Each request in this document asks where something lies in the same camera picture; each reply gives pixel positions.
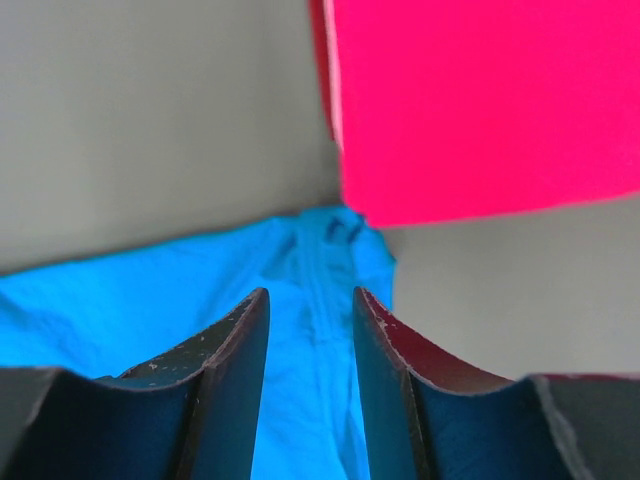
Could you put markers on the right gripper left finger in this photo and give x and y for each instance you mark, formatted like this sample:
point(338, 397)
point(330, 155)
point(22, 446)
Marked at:
point(189, 413)

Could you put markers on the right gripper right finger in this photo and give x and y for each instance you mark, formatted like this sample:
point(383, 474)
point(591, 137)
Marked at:
point(430, 415)

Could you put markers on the blue t-shirt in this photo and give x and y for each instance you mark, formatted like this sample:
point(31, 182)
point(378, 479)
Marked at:
point(100, 316)

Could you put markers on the folded pink t-shirt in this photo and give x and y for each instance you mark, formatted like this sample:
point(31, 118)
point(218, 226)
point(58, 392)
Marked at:
point(451, 110)

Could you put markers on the folded red t-shirt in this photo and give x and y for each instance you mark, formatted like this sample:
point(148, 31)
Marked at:
point(327, 61)

